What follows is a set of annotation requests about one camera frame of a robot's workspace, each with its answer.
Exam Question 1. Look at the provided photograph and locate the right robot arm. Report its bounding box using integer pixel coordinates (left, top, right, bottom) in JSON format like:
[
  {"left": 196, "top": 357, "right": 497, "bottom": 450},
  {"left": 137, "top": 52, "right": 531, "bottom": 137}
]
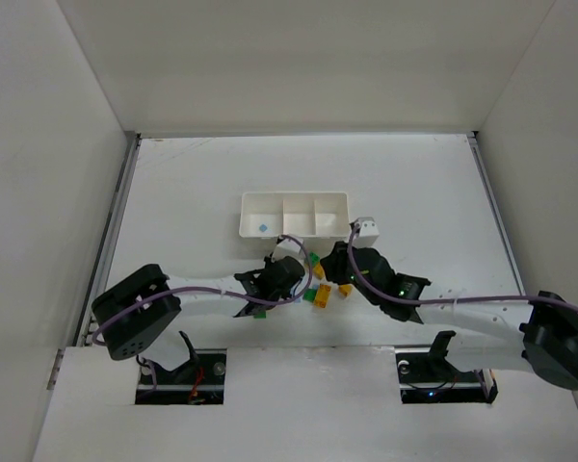
[{"left": 321, "top": 242, "right": 578, "bottom": 391}]

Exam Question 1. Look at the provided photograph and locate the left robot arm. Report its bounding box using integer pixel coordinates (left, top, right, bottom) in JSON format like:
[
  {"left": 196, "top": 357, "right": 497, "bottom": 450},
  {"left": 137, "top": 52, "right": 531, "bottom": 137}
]
[{"left": 92, "top": 256, "right": 306, "bottom": 372}]

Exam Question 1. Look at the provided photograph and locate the yellow rectangular lego brick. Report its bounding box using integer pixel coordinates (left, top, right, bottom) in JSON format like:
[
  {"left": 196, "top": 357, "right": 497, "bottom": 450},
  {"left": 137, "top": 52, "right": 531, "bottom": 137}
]
[{"left": 312, "top": 263, "right": 326, "bottom": 279}]

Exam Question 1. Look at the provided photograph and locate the green square lego brick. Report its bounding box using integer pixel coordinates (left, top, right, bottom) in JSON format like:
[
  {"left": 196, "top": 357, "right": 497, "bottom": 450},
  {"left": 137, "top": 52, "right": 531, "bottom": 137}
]
[{"left": 309, "top": 252, "right": 320, "bottom": 266}]

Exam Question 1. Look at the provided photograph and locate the yellow black striped lego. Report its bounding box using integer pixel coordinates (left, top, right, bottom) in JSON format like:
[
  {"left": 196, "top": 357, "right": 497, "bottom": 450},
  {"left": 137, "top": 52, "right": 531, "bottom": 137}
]
[{"left": 313, "top": 284, "right": 331, "bottom": 309}]

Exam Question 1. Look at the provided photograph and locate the white three-compartment tray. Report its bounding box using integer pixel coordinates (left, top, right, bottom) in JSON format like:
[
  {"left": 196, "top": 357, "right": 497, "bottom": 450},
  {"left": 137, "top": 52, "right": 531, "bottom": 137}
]
[{"left": 238, "top": 192, "right": 350, "bottom": 242}]

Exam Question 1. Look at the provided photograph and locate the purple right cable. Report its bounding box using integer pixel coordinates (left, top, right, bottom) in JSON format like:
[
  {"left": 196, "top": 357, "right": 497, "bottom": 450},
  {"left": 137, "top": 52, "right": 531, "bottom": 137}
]
[{"left": 347, "top": 218, "right": 578, "bottom": 371}]

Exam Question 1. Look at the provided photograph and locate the purple cable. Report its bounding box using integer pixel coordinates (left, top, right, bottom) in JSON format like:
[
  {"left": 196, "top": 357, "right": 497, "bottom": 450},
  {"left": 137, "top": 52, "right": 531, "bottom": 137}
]
[
  {"left": 91, "top": 234, "right": 314, "bottom": 392},
  {"left": 347, "top": 218, "right": 578, "bottom": 371}
]

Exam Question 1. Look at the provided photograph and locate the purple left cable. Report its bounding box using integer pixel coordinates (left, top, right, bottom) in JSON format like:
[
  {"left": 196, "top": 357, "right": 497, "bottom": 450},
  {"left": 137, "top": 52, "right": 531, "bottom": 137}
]
[{"left": 91, "top": 234, "right": 314, "bottom": 392}]

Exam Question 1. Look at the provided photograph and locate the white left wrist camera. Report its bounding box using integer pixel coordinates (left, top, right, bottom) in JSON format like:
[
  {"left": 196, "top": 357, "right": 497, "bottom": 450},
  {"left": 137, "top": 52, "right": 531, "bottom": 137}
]
[{"left": 271, "top": 238, "right": 302, "bottom": 262}]

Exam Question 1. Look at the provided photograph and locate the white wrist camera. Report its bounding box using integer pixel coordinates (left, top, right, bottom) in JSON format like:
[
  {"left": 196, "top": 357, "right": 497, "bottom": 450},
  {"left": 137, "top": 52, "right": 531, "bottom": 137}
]
[
  {"left": 353, "top": 217, "right": 380, "bottom": 248},
  {"left": 271, "top": 238, "right": 302, "bottom": 262}
]

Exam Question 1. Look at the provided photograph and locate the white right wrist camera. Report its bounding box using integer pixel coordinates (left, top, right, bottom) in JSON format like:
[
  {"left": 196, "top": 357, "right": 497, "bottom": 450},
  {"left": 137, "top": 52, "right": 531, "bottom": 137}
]
[{"left": 353, "top": 217, "right": 380, "bottom": 248}]

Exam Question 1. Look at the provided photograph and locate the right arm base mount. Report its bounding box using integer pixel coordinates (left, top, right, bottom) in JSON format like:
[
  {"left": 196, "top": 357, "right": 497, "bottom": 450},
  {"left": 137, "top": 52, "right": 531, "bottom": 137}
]
[{"left": 395, "top": 331, "right": 498, "bottom": 404}]

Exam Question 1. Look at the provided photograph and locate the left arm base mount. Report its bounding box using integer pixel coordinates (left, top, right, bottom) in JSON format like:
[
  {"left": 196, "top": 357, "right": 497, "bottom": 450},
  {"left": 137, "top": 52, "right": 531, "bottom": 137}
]
[{"left": 135, "top": 331, "right": 227, "bottom": 406}]

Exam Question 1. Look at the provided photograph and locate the right aluminium rail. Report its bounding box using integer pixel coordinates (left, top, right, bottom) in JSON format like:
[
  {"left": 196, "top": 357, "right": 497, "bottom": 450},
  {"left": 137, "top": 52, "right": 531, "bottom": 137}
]
[{"left": 466, "top": 130, "right": 541, "bottom": 344}]

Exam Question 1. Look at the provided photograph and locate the aluminium rail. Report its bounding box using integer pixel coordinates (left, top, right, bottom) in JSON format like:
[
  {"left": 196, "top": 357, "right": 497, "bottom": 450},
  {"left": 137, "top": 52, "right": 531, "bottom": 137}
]
[
  {"left": 466, "top": 130, "right": 541, "bottom": 344},
  {"left": 45, "top": 132, "right": 142, "bottom": 391}
]

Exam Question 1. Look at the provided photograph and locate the left aluminium rail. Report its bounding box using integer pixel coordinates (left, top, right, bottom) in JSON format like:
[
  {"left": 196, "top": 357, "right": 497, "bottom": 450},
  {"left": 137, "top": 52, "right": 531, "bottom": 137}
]
[{"left": 45, "top": 132, "right": 142, "bottom": 391}]

